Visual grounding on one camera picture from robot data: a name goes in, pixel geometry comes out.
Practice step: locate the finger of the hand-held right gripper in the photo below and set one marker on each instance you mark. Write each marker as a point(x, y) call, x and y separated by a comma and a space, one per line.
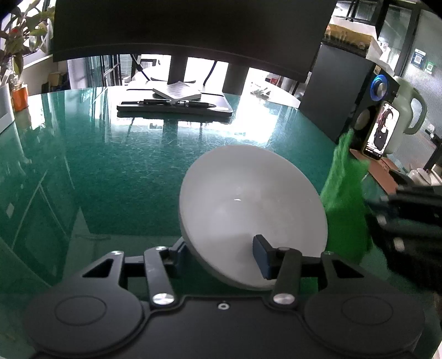
point(383, 224)
point(414, 194)

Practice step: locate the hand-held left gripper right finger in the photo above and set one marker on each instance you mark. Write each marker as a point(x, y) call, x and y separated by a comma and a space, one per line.
point(260, 255)

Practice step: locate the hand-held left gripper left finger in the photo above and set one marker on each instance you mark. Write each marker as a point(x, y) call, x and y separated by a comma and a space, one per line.
point(176, 259)

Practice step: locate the green cleaning cloth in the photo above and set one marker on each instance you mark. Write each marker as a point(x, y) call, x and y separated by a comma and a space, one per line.
point(345, 207)

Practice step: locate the white round plate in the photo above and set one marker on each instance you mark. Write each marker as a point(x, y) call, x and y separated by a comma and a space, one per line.
point(241, 193)

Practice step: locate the white desk object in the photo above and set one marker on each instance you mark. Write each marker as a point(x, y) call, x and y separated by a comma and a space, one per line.
point(419, 176)

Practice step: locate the brown leather mat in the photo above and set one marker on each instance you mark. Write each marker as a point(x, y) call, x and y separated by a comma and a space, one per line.
point(380, 172)

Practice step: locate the smartphone with lit screen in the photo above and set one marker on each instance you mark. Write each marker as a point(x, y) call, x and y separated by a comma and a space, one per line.
point(381, 133)

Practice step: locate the pale green kettle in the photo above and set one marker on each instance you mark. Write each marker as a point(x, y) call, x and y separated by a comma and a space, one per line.
point(409, 110)

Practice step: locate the black speaker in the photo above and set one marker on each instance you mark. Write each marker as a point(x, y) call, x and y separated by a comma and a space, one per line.
point(331, 89)

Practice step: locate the black pen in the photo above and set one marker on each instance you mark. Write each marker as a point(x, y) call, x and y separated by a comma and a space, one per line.
point(186, 103)

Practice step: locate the white notepad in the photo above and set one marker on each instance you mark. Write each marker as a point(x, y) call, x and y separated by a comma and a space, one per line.
point(178, 90)

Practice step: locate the black monitor stand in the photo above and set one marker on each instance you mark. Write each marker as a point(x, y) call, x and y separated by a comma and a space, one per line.
point(178, 70)

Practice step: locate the orange plant pot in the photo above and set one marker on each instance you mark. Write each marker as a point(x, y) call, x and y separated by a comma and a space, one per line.
point(20, 99)

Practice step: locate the pale plant pot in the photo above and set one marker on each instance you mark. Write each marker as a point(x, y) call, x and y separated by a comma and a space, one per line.
point(5, 110)

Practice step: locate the black computer monitor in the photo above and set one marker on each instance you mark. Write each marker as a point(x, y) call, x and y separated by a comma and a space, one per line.
point(193, 31)

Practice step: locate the leafy potted plant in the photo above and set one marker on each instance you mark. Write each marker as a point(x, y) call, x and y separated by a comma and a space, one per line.
point(20, 38)

